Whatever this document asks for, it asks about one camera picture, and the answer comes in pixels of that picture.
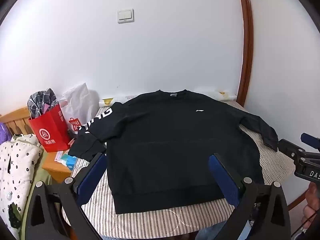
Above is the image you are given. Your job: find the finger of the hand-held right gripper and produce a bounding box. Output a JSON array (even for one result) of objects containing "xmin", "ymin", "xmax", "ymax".
[
  {"xmin": 300, "ymin": 133, "xmax": 320, "ymax": 153},
  {"xmin": 277, "ymin": 138, "xmax": 305, "ymax": 161}
]

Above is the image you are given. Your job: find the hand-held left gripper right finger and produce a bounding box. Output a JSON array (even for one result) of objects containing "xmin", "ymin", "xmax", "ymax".
[{"xmin": 209, "ymin": 153, "xmax": 292, "ymax": 240}]

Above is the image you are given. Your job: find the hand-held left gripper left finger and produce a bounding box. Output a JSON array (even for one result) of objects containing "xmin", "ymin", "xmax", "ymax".
[{"xmin": 25, "ymin": 152, "xmax": 108, "ymax": 240}]

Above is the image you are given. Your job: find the black sweatshirt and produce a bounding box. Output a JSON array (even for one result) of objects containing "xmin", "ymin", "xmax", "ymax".
[{"xmin": 68, "ymin": 89, "xmax": 279, "ymax": 215}]

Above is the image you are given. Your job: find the person's right hand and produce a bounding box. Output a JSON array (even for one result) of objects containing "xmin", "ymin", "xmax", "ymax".
[{"xmin": 301, "ymin": 182, "xmax": 320, "ymax": 227}]

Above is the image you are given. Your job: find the blue packet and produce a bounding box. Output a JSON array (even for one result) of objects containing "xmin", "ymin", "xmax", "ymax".
[{"xmin": 60, "ymin": 154, "xmax": 78, "ymax": 171}]

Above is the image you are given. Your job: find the wooden nightstand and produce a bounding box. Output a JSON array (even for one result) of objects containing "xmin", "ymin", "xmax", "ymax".
[{"xmin": 41, "ymin": 150, "xmax": 75, "ymax": 183}]

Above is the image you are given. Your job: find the green blanket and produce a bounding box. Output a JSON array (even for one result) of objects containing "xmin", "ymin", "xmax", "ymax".
[{"xmin": 19, "ymin": 140, "xmax": 53, "ymax": 240}]

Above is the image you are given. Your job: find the red paper bag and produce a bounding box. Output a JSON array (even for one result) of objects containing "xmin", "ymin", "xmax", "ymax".
[{"xmin": 28, "ymin": 104, "xmax": 72, "ymax": 153}]

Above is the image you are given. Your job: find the white floral quilt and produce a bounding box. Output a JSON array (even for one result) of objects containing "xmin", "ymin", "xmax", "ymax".
[{"xmin": 0, "ymin": 134, "xmax": 44, "ymax": 232}]

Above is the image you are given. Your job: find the striped bed sheet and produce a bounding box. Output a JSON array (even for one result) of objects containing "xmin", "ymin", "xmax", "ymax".
[{"xmin": 71, "ymin": 99, "xmax": 297, "ymax": 238}]

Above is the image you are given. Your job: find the white plastic bag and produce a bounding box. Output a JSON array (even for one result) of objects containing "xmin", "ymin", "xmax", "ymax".
[{"xmin": 59, "ymin": 82, "xmax": 101, "ymax": 133}]

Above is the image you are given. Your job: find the white yellow-printed bolster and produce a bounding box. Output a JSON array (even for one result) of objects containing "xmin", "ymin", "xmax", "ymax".
[{"xmin": 99, "ymin": 91, "xmax": 237, "ymax": 107}]

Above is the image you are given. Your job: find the grey plaid cloth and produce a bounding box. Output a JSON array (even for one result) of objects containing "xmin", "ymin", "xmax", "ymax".
[{"xmin": 27, "ymin": 88, "xmax": 59, "ymax": 119}]

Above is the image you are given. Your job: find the wooden slatted headboard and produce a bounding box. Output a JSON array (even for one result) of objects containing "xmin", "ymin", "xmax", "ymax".
[{"xmin": 0, "ymin": 106, "xmax": 34, "ymax": 142}]

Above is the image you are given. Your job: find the purple cloth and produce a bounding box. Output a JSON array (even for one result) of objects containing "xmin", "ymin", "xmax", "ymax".
[{"xmin": 0, "ymin": 122, "xmax": 13, "ymax": 144}]

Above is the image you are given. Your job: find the wooden bed frame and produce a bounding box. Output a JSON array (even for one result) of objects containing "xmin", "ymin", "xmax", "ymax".
[{"xmin": 287, "ymin": 187, "xmax": 311, "ymax": 212}]

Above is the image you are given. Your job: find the wooden door frame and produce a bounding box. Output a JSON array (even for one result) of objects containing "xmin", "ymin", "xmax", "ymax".
[{"xmin": 236, "ymin": 0, "xmax": 254, "ymax": 107}]

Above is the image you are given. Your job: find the white light switch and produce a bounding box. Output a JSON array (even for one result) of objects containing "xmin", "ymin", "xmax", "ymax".
[{"xmin": 117, "ymin": 8, "xmax": 135, "ymax": 24}]

